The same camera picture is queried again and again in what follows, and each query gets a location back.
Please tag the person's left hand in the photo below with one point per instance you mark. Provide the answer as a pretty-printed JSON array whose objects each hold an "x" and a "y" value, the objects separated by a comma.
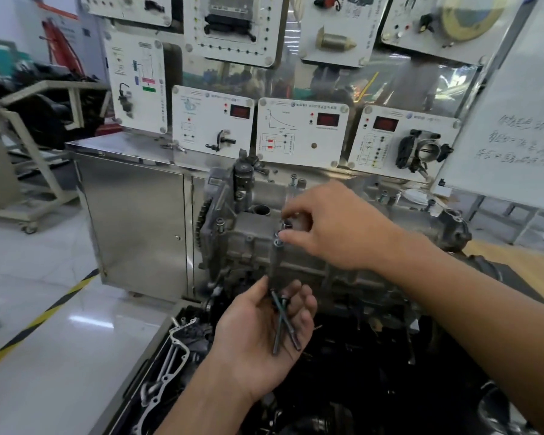
[{"x": 249, "y": 344}]

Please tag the person's right hand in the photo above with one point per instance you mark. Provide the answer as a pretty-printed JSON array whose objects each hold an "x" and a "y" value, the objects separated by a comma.
[{"x": 344, "y": 231}]

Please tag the bundle of long dark bolts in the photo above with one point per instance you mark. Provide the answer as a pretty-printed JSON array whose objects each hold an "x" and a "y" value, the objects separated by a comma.
[{"x": 283, "y": 321}]

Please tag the grey metal engine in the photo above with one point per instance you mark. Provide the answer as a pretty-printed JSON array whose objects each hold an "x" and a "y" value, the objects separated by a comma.
[{"x": 249, "y": 253}]

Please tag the person's right forearm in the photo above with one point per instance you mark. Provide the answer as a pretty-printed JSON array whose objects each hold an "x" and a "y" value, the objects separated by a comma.
[{"x": 489, "y": 321}]

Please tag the engine on beige stand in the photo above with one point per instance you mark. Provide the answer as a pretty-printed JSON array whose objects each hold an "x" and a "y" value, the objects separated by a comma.
[{"x": 9, "y": 185}]

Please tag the black engine on trolley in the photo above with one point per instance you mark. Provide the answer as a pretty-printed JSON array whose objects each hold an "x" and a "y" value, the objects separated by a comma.
[{"x": 50, "y": 117}]

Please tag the white panel throttle body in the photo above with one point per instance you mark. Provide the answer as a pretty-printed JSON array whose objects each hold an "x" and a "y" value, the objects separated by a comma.
[{"x": 358, "y": 158}]

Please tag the white panel curve graph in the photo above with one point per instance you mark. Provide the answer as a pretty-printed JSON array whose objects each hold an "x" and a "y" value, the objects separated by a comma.
[{"x": 326, "y": 149}]

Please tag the dark grey intake pipe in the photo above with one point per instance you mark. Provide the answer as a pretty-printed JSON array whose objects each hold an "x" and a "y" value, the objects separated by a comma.
[{"x": 319, "y": 425}]

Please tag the black throttle body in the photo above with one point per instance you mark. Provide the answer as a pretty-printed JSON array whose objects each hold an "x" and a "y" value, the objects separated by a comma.
[{"x": 421, "y": 151}]

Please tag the white sensor training panel board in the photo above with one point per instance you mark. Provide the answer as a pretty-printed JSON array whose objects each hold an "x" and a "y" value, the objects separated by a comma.
[{"x": 136, "y": 221}]

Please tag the white panel black lever sensor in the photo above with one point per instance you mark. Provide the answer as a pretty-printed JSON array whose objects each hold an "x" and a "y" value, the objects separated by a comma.
[{"x": 190, "y": 140}]

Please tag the white panel yellow disc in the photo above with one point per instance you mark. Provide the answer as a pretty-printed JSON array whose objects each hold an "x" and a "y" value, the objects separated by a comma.
[{"x": 417, "y": 45}]

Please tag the white panel brass filter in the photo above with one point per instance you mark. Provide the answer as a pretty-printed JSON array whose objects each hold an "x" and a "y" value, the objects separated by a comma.
[{"x": 371, "y": 22}]

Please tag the large whiteboard on stand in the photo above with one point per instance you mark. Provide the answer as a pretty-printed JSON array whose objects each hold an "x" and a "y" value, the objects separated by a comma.
[{"x": 503, "y": 86}]

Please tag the white panel control module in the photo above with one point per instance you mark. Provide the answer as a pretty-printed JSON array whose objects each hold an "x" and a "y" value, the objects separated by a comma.
[{"x": 272, "y": 22}]

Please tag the white panel green red labels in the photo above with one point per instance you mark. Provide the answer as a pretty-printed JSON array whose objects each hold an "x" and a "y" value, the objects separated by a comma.
[{"x": 154, "y": 113}]

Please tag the clear cased control module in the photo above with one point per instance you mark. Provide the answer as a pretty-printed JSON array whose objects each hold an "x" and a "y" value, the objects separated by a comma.
[{"x": 231, "y": 13}]

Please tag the yellow blue disc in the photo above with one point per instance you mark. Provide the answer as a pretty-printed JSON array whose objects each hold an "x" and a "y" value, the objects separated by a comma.
[{"x": 471, "y": 11}]

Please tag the red hoist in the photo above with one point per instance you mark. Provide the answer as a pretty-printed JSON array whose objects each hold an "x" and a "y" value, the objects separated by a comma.
[{"x": 61, "y": 45}]

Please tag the grey wall cabinet orange strip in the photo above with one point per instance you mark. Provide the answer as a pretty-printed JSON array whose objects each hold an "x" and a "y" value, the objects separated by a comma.
[{"x": 27, "y": 31}]

